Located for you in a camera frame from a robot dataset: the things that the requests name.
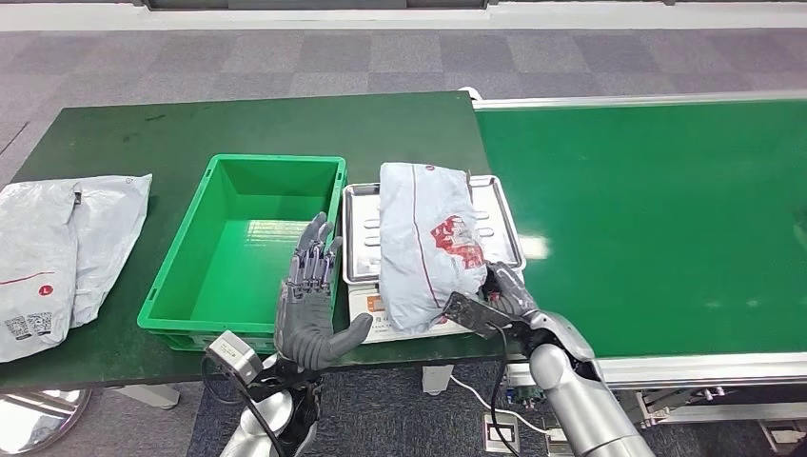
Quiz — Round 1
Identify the grey parcel with red print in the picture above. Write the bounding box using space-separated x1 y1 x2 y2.
378 162 490 335

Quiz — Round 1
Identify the dark wall base panel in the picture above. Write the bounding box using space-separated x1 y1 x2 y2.
143 0 490 10

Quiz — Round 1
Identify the grey parcel with QR code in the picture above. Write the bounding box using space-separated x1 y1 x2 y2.
0 181 82 364

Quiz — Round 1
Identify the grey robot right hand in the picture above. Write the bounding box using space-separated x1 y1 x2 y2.
482 260 541 320

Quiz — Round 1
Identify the green conveyor belt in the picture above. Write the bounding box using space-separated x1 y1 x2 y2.
459 86 807 455

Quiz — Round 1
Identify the white scale with steel tray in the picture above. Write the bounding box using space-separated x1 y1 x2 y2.
341 174 527 347

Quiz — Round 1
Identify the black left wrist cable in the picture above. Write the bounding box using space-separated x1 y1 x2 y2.
200 354 288 457

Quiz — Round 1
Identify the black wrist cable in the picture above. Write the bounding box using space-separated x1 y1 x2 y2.
200 354 288 457
488 325 522 457

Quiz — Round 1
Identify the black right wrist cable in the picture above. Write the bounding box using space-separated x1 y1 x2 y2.
488 325 522 457

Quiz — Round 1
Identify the metal floor socket box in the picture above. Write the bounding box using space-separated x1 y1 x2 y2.
482 412 522 454
542 426 576 457
759 419 807 457

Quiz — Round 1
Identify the plain grey parcel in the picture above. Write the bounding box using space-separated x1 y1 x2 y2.
69 173 154 329

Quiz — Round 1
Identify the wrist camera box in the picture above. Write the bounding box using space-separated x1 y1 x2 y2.
441 290 513 341
206 329 265 386

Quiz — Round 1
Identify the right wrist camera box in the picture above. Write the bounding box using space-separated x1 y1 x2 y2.
441 290 513 341

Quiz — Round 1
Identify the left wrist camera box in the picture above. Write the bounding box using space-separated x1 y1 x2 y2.
206 329 265 386

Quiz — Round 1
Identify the round chrome base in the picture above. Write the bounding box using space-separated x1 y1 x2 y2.
0 387 94 455

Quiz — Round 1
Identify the white power cable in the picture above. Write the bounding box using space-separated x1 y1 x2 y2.
448 373 553 438

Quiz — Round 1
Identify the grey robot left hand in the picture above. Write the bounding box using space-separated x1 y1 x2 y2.
274 212 374 372

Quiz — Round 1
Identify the white table foot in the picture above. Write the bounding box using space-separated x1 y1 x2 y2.
109 383 182 410

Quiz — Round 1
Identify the green plastic crate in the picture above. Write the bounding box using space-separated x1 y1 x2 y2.
136 153 348 353

